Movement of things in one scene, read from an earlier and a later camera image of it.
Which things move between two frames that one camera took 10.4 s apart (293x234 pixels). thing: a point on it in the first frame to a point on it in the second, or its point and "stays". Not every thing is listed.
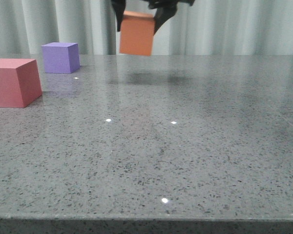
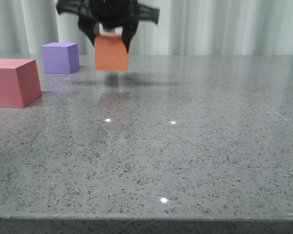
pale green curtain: x=205 y=28 stays
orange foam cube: x=136 y=33 to x=111 y=53
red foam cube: x=14 y=83 stays
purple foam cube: x=61 y=57 stays
